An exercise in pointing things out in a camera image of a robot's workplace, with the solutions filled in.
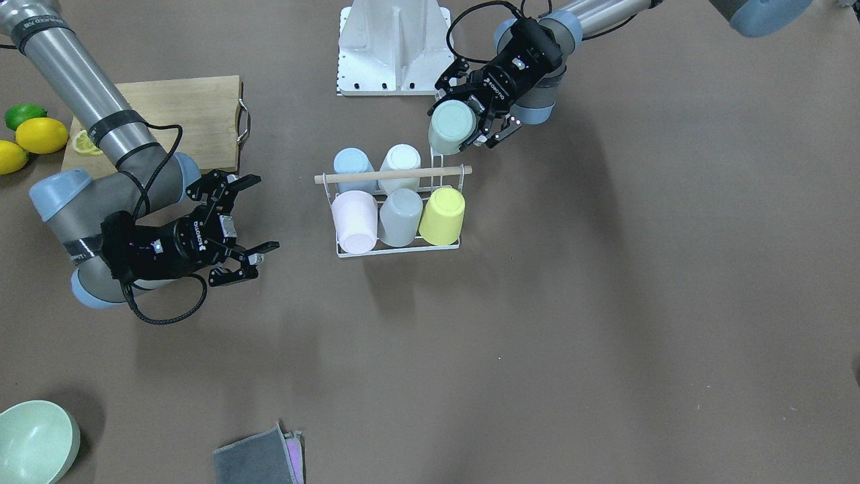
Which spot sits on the grey folded cloth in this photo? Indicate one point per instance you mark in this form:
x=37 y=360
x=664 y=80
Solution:
x=260 y=458

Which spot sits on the yellow cup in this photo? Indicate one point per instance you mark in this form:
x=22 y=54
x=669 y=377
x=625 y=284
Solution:
x=442 y=219

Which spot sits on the purple cloth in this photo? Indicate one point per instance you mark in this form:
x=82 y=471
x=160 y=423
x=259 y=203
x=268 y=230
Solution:
x=293 y=443

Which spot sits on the yellow lemon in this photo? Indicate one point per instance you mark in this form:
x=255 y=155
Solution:
x=42 y=135
x=12 y=157

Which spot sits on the white cup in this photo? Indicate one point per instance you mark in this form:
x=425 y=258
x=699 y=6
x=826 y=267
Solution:
x=399 y=157

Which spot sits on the mint green bowl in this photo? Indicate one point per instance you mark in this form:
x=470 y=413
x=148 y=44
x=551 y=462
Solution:
x=39 y=442

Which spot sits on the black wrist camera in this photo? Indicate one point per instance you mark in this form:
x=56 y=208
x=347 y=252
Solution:
x=116 y=230

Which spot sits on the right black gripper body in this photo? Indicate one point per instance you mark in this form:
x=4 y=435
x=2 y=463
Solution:
x=183 y=245

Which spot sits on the white wire cup rack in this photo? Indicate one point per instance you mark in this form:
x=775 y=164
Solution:
x=433 y=175

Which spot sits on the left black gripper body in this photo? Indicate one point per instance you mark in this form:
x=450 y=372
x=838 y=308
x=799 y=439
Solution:
x=505 y=79

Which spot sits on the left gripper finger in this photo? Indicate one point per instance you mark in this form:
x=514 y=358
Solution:
x=459 y=82
x=500 y=131

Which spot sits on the green lime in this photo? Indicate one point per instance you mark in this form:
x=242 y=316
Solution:
x=20 y=113

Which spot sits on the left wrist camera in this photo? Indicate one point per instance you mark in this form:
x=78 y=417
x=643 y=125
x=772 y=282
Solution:
x=532 y=46

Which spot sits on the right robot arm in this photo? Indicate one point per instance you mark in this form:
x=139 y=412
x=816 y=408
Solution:
x=133 y=215

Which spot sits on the sage green cup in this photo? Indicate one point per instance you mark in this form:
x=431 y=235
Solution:
x=452 y=122

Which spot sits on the light blue cup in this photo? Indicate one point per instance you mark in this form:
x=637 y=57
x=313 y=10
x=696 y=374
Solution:
x=353 y=160

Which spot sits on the pink plastic cup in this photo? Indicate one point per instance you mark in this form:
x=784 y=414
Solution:
x=355 y=216

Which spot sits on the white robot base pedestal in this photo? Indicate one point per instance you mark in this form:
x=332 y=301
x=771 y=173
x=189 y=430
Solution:
x=392 y=48

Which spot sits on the bamboo cutting board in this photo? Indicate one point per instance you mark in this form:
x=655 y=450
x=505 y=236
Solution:
x=208 y=109

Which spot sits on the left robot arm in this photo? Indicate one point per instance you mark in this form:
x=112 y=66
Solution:
x=678 y=91

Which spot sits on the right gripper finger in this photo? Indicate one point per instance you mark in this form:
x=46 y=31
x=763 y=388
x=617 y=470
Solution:
x=220 y=189
x=248 y=259

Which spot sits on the grey cup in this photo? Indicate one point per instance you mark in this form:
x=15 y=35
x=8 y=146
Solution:
x=399 y=218

